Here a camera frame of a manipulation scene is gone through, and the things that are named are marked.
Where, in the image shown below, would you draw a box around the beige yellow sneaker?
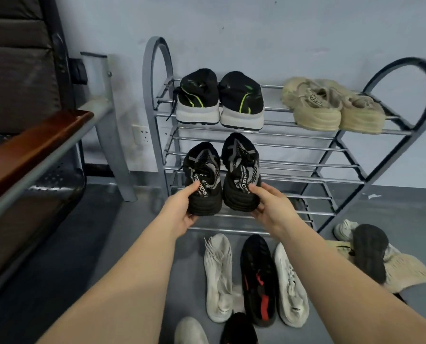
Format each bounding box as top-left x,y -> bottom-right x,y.
324,239 -> 357,264
383,252 -> 426,294

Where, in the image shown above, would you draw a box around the grey metal shoe rack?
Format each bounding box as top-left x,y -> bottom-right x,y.
142,36 -> 426,240

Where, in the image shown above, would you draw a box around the person's left forearm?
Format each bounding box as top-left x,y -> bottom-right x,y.
35,225 -> 179,344

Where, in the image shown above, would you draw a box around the person's right forearm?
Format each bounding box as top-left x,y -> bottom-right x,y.
281,229 -> 426,344

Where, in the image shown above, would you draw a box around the person's right hand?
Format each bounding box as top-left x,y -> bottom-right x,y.
248,182 -> 303,242

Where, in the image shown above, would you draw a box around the person's left hand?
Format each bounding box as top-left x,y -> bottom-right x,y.
155,181 -> 201,244

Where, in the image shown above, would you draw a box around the black sneaker orange marks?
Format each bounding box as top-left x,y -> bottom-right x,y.
220,312 -> 259,344
352,224 -> 389,285

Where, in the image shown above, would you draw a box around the grey metal bench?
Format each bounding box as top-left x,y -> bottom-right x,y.
0,0 -> 138,309

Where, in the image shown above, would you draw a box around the black white patterned sneaker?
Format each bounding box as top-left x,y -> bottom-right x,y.
221,132 -> 263,213
179,142 -> 223,216

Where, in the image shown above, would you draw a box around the white wall socket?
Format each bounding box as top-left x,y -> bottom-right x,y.
131,124 -> 152,147

